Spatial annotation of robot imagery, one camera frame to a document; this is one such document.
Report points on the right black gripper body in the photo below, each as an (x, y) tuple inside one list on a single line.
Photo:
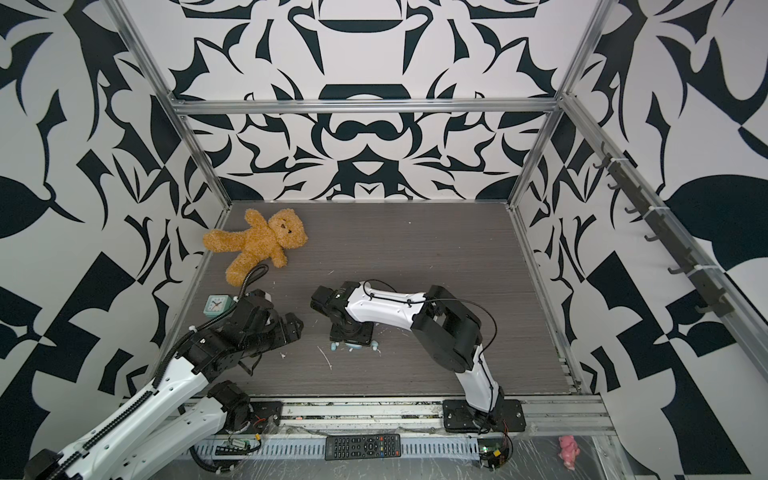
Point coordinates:
[(353, 335)]

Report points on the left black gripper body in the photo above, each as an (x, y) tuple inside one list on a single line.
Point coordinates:
[(282, 336)]

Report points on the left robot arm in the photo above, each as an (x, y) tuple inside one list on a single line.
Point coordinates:
[(185, 402)]

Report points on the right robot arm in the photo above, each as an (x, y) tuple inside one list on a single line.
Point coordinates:
[(443, 324)]

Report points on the green alarm clock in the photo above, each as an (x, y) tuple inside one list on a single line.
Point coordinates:
[(216, 305)]

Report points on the brown teddy bear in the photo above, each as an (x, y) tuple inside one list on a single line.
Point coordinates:
[(264, 239)]

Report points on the black remote control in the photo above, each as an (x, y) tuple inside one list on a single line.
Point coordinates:
[(362, 447)]

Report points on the circuit board left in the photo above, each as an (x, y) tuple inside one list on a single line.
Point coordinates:
[(239, 447)]

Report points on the green circuit board right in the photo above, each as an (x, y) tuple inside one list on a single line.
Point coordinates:
[(493, 457)]

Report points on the pink small toy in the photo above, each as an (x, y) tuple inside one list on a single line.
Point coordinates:
[(569, 451)]

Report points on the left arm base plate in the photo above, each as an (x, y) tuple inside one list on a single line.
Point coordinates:
[(264, 417)]

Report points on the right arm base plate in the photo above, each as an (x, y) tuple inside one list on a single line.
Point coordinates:
[(459, 417)]

